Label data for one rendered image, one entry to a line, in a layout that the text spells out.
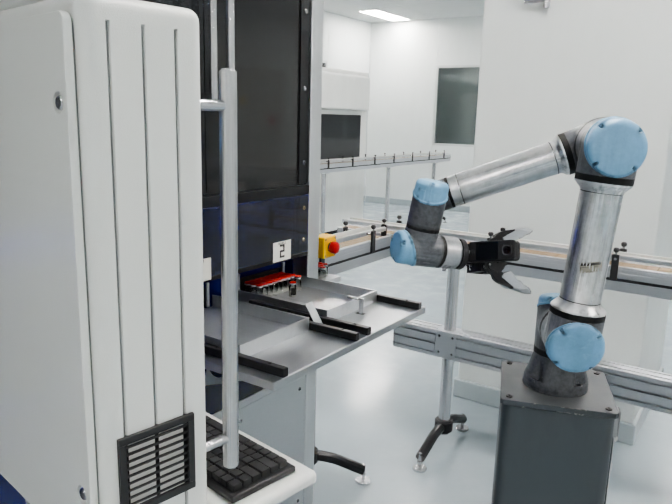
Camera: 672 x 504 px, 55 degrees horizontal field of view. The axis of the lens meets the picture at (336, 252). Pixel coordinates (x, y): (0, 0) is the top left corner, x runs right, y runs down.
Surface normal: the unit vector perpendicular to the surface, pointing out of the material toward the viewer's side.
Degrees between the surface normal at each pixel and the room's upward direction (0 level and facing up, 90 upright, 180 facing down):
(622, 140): 82
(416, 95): 90
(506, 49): 90
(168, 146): 90
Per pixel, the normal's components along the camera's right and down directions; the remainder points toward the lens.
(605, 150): -0.16, 0.07
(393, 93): -0.56, 0.15
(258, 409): 0.83, 0.14
